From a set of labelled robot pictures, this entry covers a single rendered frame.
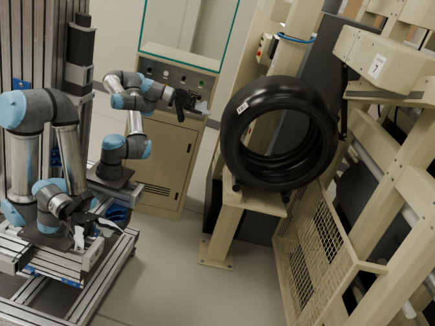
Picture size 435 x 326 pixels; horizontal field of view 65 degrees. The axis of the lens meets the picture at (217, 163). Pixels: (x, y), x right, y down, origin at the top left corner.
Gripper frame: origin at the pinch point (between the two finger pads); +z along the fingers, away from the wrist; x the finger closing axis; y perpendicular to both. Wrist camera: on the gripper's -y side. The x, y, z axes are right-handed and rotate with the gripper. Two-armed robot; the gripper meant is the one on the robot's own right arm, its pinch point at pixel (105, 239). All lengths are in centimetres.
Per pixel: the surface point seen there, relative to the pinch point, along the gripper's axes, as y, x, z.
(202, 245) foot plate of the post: 87, -140, -30
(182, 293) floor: 94, -97, -11
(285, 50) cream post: -68, -113, -17
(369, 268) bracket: -2, -80, 70
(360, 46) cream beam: -81, -99, 21
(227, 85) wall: 1, -320, -161
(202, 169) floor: 76, -231, -103
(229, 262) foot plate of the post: 87, -143, -5
